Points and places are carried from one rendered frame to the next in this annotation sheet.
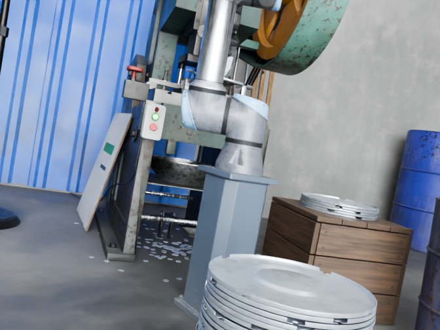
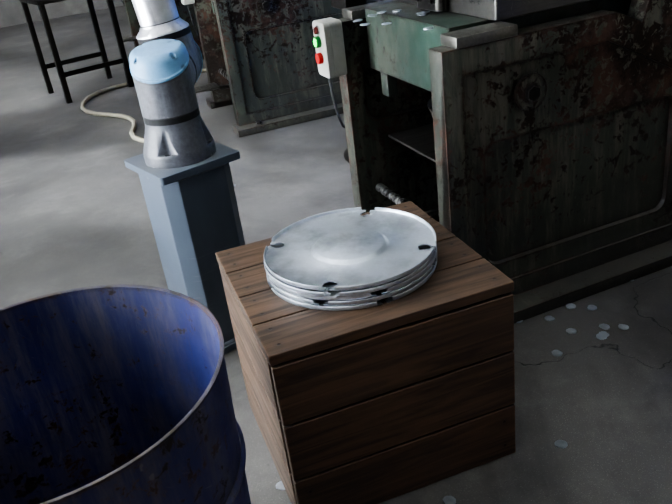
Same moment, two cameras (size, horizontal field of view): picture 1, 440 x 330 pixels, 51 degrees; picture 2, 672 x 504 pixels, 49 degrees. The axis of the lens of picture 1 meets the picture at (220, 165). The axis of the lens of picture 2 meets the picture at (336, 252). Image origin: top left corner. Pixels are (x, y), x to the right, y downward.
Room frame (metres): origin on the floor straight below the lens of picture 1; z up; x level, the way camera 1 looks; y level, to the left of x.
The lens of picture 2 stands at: (1.70, -1.58, 0.95)
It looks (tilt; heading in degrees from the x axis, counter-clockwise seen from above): 27 degrees down; 89
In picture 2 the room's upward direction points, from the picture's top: 8 degrees counter-clockwise
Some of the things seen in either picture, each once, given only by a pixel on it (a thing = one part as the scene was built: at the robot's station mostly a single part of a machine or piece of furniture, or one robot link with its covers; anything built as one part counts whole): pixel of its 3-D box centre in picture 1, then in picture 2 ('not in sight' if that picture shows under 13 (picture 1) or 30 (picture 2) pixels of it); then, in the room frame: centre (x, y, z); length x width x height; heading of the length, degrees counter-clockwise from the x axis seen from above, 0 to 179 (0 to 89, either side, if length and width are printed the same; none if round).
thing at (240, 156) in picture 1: (241, 156); (175, 133); (1.42, -0.06, 0.50); 0.15 x 0.15 x 0.10
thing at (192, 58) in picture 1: (201, 65); not in sight; (2.16, 0.17, 0.86); 0.20 x 0.16 x 0.05; 109
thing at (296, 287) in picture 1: (290, 281); not in sight; (0.79, -0.16, 0.32); 0.29 x 0.29 x 0.01
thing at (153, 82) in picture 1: (162, 80); not in sight; (2.10, 0.32, 0.76); 0.17 x 0.06 x 0.10; 109
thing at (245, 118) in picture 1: (245, 118); (163, 77); (1.42, -0.05, 0.62); 0.13 x 0.12 x 0.14; 89
